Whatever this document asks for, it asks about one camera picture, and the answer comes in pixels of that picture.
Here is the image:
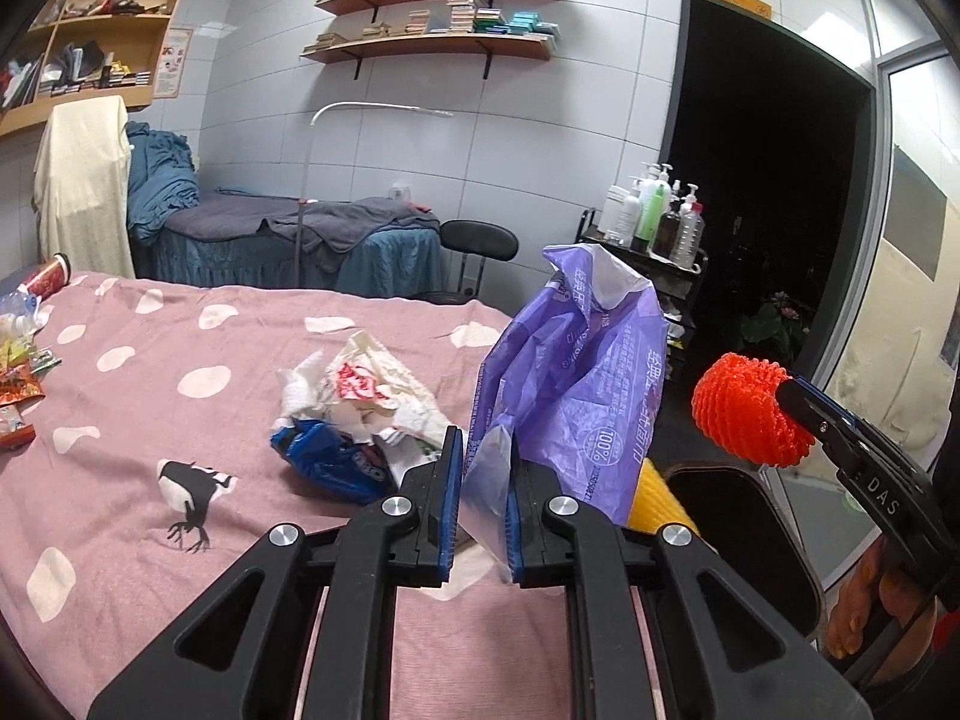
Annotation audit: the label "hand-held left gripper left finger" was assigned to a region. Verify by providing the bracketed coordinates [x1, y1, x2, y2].
[86, 426, 466, 720]

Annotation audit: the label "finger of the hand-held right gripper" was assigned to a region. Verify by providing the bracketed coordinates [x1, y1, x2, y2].
[776, 377, 938, 541]

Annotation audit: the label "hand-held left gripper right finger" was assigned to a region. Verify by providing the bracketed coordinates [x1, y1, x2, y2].
[504, 441, 875, 720]

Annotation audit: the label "red foam fruit net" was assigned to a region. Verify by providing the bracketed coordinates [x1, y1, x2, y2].
[691, 352, 816, 467]

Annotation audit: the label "dark trash bin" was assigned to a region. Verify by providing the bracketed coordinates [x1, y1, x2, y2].
[663, 463, 826, 642]

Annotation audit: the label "purple plastic bag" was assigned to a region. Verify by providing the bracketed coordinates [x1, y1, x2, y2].
[457, 242, 671, 586]

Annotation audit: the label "person's right hand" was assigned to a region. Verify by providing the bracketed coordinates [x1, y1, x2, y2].
[821, 536, 938, 680]

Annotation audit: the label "blue snack wrapper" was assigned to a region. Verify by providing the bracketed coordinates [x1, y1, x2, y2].
[270, 420, 406, 505]

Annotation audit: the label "white printed plastic bag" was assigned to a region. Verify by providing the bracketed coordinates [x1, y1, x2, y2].
[319, 330, 455, 466]

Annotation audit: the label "yellow foam fruit net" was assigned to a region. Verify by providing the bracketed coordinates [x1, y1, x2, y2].
[630, 463, 702, 537]

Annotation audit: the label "potted plant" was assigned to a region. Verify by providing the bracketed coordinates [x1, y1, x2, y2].
[739, 291, 815, 365]

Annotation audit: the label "glass door panel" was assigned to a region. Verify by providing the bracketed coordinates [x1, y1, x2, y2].
[817, 52, 960, 586]

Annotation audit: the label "black storage cart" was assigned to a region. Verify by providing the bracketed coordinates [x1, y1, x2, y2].
[577, 208, 710, 391]

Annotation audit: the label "black stool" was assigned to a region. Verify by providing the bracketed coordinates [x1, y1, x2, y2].
[439, 220, 520, 301]

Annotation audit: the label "clear bottle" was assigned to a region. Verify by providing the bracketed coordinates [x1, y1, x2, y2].
[673, 184, 707, 269]

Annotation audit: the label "grey towel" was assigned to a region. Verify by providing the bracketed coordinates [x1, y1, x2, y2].
[262, 197, 442, 271]

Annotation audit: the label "dark bottle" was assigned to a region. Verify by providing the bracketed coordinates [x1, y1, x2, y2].
[654, 195, 685, 256]

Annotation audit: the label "pink spotted blanket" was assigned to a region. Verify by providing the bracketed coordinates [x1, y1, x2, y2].
[0, 270, 653, 720]

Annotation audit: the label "green pump bottle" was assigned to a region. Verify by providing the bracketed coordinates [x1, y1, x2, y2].
[637, 163, 674, 252]

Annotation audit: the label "white jar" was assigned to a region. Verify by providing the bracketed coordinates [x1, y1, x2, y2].
[604, 185, 638, 241]

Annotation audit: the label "blue covered massage bed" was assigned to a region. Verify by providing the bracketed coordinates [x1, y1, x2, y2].
[131, 191, 445, 293]

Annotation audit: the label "white arc lamp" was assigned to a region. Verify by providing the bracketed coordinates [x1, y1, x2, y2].
[296, 101, 456, 290]

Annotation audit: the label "pile of blue bedding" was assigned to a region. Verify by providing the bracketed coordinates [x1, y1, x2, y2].
[126, 121, 200, 241]

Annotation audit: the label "orange snack packet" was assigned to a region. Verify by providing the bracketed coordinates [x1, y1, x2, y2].
[0, 405, 37, 451]

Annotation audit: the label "green snack packet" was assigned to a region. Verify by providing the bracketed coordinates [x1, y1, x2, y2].
[0, 337, 61, 374]

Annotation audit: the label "red snack packet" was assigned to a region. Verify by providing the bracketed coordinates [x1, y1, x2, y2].
[0, 364, 46, 410]

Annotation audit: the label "red paper cup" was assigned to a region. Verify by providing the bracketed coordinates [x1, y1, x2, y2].
[19, 255, 72, 301]

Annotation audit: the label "row of books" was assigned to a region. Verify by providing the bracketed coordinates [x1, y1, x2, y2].
[0, 41, 151, 110]

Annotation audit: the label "wall shelves with boxes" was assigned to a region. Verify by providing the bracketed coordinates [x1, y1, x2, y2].
[315, 0, 560, 53]

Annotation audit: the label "wall poster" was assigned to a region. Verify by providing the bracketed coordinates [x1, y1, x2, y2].
[154, 28, 194, 100]

